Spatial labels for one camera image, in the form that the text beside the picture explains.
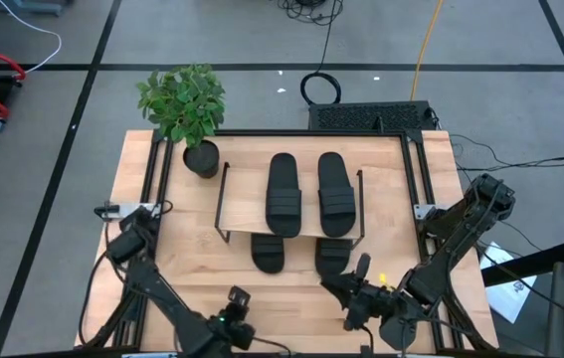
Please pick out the black computer case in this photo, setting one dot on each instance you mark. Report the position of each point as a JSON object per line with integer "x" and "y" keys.
{"x": 368, "y": 117}

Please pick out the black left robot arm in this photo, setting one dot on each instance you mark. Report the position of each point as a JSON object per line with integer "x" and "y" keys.
{"x": 162, "y": 295}

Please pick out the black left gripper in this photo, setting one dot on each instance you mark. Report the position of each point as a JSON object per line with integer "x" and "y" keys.
{"x": 237, "y": 301}

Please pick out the black rubber slide sandal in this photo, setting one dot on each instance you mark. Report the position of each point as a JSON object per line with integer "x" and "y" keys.
{"x": 337, "y": 199}
{"x": 268, "y": 256}
{"x": 333, "y": 256}
{"x": 284, "y": 199}

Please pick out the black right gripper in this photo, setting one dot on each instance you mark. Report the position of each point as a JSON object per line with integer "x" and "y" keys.
{"x": 376, "y": 303}

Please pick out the black bar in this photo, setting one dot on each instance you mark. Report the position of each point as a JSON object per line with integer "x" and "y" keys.
{"x": 535, "y": 261}

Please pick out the green leafy plant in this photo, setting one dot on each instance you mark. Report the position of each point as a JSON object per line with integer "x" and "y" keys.
{"x": 182, "y": 102}

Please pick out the white paper sheet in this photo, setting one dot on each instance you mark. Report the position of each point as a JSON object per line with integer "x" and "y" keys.
{"x": 507, "y": 293}

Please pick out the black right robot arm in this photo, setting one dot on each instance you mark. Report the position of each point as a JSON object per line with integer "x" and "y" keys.
{"x": 460, "y": 237}

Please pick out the grey stand base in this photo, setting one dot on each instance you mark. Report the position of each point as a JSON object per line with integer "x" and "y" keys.
{"x": 28, "y": 5}

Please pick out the black plant pot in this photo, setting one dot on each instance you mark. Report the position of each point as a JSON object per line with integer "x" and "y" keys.
{"x": 202, "y": 160}

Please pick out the wooden shelf with black frame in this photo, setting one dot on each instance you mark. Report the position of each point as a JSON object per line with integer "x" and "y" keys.
{"x": 242, "y": 201}

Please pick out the black metal table frame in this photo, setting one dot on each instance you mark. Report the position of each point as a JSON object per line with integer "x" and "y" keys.
{"x": 311, "y": 132}

